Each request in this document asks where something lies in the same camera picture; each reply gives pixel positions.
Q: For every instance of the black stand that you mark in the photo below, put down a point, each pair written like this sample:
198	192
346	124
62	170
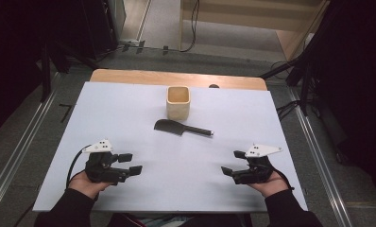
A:
304	82
46	72

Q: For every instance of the wooden table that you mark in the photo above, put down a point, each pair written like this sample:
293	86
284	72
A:
145	77

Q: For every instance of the person's left hand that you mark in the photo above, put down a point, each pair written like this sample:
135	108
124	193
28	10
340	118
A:
83	186

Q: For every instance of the metal floor rail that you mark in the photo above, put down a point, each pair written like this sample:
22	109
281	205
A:
321	157
19	157

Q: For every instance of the white board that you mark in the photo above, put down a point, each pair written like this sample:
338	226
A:
183	176

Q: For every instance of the person's right hand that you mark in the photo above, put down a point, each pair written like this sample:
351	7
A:
271	186

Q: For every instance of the beige square cup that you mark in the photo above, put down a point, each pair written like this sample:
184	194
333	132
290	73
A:
178	108

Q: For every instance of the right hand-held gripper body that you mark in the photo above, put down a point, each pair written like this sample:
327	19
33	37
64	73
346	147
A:
258	170

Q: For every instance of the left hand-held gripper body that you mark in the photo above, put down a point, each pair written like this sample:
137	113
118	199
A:
98	168

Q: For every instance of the wooden shelf unit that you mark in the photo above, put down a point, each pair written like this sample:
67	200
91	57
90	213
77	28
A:
239	25

